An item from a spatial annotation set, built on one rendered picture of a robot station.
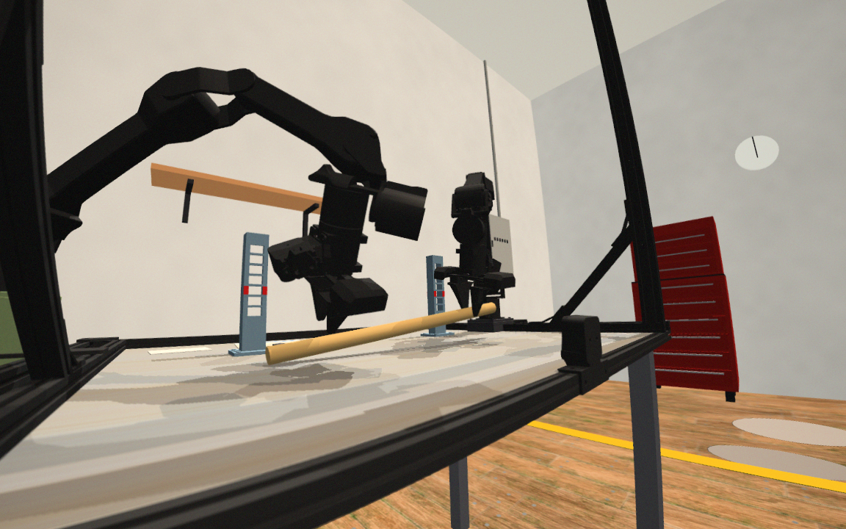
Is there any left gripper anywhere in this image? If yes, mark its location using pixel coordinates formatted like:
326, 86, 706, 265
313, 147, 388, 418
304, 220, 388, 334

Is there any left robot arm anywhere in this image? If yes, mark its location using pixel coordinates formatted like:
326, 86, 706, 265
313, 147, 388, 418
47, 67, 427, 282

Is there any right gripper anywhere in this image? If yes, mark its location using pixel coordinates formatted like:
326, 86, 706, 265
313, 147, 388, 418
434, 244, 516, 317

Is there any long wooden rail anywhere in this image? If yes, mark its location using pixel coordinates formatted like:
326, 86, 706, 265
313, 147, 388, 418
265, 303, 496, 365

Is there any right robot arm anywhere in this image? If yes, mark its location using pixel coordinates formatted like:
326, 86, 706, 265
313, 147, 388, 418
451, 172, 505, 320

